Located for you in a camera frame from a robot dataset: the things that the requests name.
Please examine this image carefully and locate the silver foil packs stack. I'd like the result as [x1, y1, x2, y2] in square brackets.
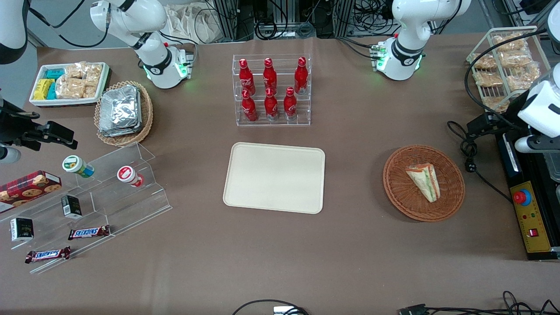
[98, 85, 142, 137]

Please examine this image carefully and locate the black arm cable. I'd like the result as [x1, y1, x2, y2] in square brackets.
[27, 0, 111, 49]
[464, 27, 548, 131]

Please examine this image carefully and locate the clear acrylic bottle rack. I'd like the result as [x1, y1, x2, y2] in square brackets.
[232, 54, 312, 127]

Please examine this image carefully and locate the clear acrylic step display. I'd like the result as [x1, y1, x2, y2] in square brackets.
[0, 141, 173, 275]

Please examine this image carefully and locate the oval tan wicker basket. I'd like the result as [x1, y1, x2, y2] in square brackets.
[94, 80, 154, 147]

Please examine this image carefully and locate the red cola bottle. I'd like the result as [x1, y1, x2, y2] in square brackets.
[294, 57, 309, 95]
[263, 58, 278, 95]
[239, 59, 256, 96]
[283, 87, 298, 121]
[241, 90, 259, 122]
[264, 87, 279, 121]

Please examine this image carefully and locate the brown chocolate bar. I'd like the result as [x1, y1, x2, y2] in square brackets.
[24, 246, 71, 264]
[67, 225, 111, 241]

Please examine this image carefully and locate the bagged crispy snack pack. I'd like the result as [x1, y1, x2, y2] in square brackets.
[499, 50, 532, 68]
[473, 71, 504, 88]
[493, 33, 526, 52]
[483, 96, 511, 112]
[506, 62, 541, 91]
[472, 53, 497, 70]

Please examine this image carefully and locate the yellow snack pack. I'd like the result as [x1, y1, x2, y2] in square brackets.
[33, 79, 54, 100]

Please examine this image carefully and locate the red lid yogurt cup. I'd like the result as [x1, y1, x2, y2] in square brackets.
[116, 165, 144, 188]

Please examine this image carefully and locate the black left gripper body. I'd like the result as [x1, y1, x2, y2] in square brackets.
[485, 91, 532, 141]

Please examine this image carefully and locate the black power cable with plug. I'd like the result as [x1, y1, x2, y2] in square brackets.
[447, 120, 514, 204]

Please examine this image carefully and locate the aluminium frame rack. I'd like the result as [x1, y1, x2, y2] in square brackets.
[210, 0, 394, 42]

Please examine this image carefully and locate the red cookie box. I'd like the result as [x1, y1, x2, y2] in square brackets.
[0, 170, 62, 214]

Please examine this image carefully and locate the white wire basket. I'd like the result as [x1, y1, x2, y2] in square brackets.
[466, 26, 553, 114]

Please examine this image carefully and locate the black cable with connector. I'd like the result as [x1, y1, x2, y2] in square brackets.
[398, 290, 560, 315]

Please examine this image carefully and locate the green lid yogurt cup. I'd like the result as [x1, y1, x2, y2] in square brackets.
[62, 155, 95, 179]

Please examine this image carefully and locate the black yellow emergency stop box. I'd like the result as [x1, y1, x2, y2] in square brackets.
[494, 127, 560, 262]

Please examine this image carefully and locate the black looped cable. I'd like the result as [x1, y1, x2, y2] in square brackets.
[231, 299, 310, 315]

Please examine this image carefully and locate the triangle sandwich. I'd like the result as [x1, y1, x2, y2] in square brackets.
[405, 163, 441, 203]

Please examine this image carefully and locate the round brown wicker basket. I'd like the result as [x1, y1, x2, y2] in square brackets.
[383, 145, 466, 223]

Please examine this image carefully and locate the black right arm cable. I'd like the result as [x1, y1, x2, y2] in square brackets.
[27, 0, 111, 49]

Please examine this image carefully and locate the small black carton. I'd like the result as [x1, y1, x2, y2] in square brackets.
[10, 217, 35, 242]
[60, 195, 83, 219]

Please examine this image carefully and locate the white rectangular snack tray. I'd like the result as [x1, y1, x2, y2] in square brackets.
[29, 62, 111, 108]

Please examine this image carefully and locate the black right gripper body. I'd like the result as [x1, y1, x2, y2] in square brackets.
[0, 100, 44, 146]

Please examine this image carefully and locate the white cloth bag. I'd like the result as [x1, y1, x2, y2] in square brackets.
[165, 3, 222, 45]

